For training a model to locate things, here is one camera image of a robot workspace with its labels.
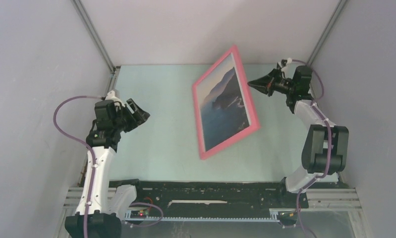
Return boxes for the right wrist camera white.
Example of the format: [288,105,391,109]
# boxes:
[276,58,293,74]

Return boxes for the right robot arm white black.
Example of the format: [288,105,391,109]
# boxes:
[247,65,349,207]

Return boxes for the aluminium frame rails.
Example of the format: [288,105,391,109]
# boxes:
[54,187,368,238]

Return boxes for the corner metal post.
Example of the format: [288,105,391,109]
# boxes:
[69,0,117,73]
[307,0,349,65]

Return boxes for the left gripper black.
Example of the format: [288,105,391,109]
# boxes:
[113,99,150,134]

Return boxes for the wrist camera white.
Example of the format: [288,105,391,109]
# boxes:
[101,90,125,107]
[276,58,293,74]

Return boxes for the pink wooden picture frame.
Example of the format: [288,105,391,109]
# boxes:
[192,45,261,160]

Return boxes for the left corner metal post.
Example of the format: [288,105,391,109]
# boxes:
[69,0,117,73]

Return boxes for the small circuit board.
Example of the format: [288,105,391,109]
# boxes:
[129,210,149,219]

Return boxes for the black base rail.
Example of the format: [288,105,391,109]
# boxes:
[109,179,309,219]

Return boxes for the right corner metal post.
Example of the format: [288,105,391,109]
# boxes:
[307,0,349,65]

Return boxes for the landscape photo print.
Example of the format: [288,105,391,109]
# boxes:
[195,53,253,152]

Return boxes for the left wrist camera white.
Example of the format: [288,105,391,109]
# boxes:
[101,90,125,107]

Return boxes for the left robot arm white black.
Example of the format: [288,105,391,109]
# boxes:
[64,98,150,238]

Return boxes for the white cable duct strip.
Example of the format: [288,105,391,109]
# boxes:
[122,210,280,223]

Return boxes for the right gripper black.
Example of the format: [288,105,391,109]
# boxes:
[247,68,294,98]

